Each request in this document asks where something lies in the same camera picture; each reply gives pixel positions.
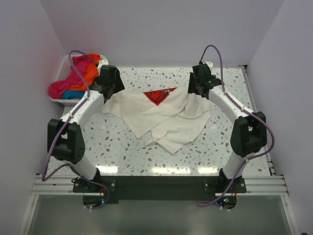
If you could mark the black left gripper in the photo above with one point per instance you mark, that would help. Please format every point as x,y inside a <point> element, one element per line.
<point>119,85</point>

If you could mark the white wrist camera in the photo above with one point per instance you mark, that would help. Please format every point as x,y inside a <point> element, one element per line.
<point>102,62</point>
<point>209,64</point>

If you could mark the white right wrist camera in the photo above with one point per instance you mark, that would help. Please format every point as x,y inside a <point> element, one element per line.
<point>209,64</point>

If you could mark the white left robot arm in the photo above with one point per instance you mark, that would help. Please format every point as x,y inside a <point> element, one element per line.
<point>65,140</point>

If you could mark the pink t-shirt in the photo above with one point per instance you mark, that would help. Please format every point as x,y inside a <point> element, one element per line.
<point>56,89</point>

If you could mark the blue t-shirt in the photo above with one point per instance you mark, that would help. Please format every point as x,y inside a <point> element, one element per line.
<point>72,94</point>

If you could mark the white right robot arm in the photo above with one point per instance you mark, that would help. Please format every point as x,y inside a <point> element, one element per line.
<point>249,134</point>

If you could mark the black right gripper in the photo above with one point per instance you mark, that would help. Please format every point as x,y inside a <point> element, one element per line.
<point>191,87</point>

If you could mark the aluminium rail frame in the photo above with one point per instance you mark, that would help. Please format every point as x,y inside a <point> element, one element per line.
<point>206,184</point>

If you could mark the orange t-shirt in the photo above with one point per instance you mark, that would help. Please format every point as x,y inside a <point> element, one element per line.
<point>87,68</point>

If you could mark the white t-shirt red print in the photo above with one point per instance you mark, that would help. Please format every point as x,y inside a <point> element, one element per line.
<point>172,116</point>

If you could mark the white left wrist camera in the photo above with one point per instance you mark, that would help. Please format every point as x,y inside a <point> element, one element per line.
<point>102,62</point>

